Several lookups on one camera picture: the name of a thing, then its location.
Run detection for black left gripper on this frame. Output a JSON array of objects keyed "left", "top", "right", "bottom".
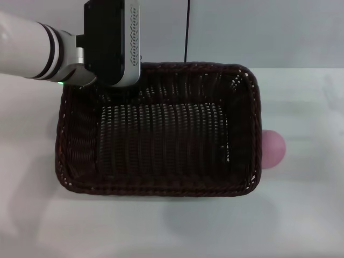
[{"left": 76, "top": 0, "right": 142, "bottom": 89}]

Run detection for dark woven wicker basket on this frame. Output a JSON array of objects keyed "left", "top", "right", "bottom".
[{"left": 55, "top": 61, "right": 263, "bottom": 198}]

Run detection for pink toy peach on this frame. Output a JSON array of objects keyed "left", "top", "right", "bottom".
[{"left": 262, "top": 130, "right": 286, "bottom": 170}]

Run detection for dark thin hanging cable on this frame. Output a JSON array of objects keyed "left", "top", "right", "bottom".
[{"left": 183, "top": 0, "right": 192, "bottom": 64}]

